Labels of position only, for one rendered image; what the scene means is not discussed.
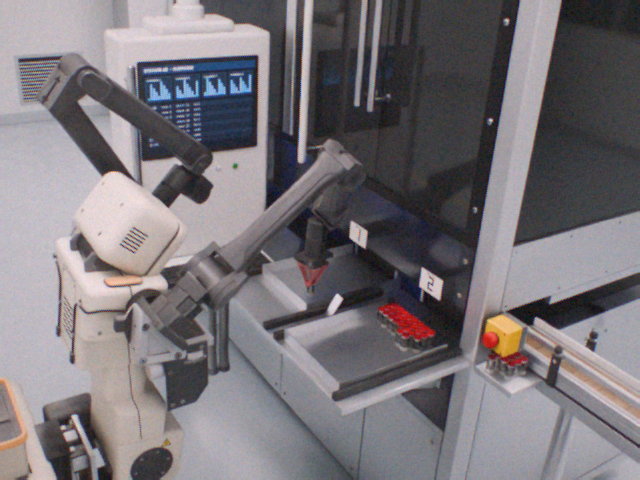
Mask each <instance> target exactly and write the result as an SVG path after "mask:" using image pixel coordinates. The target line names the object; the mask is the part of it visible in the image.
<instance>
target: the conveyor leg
mask: <svg viewBox="0 0 640 480"><path fill-rule="evenodd" d="M577 423H578V419H576V418H575V417H574V416H572V415H571V414H569V413H568V412H567V411H565V410H564V409H562V408H561V407H560V410H559V414H558V418H557V421H555V425H554V429H553V433H552V436H551V440H550V444H549V447H548V451H547V455H546V458H545V462H544V467H543V471H542V474H541V478H540V480H560V479H561V476H562V471H563V468H564V464H565V461H566V457H567V454H568V450H569V447H571V443H572V440H573V436H574V433H575V430H576V426H577Z"/></svg>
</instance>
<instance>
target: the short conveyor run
mask: <svg viewBox="0 0 640 480"><path fill-rule="evenodd" d="M534 324H536V326H533V327H531V329H528V332H527V336H526V340H525V345H524V348H523V349H522V350H520V351H516V352H519V353H521V356H525V357H527V358H528V360H527V366H526V369H527V370H528V371H530V372H531V373H532V374H534V375H535V376H537V377H538V378H541V379H542V382H540V386H537V387H535V390H537V391H538V392H539V393H541V394H542V395H544V396H545V397H546V398H549V399H550V400H551V401H553V402H554V403H556V404H557V405H558V406H560V407H561V408H562V409H564V410H565V411H567V412H568V413H569V414H571V415H572V416H574V417H575V418H576V419H578V420H579V421H580V422H582V423H583V424H585V425H586V426H587V427H589V428H590V429H591V430H593V431H594V432H596V433H597V434H598V435H600V436H601V437H602V438H604V439H605V440H607V441H608V442H609V443H611V444H612V445H613V446H615V447H616V448H618V449H619V450H620V451H622V452H623V453H625V454H626V455H627V456H629V457H630V458H631V459H633V460H634V461H636V462H637V463H638V464H640V381H638V380H636V379H635V378H633V377H632V376H630V375H628V374H627V373H625V372H624V371H622V370H620V369H619V368H617V367H616V366H614V365H612V364H611V363H609V362H608V361H606V360H604V359H603V358H601V357H600V356H598V355H596V354H595V353H594V352H595V348H596V345H597V343H596V342H595V341H594V340H596V339H597V338H598V333H597V332H596V331H590V334H589V338H590V339H588V340H587V343H586V346H585V347H584V346H582V345H580V344H579V343H577V342H575V341H574V340H572V339H571V338H569V337H567V336H566V335H564V334H563V333H561V331H559V330H558V329H556V328H555V327H553V326H551V325H550V324H548V323H547V322H545V321H543V320H542V319H540V318H539V317H536V318H535V322H534Z"/></svg>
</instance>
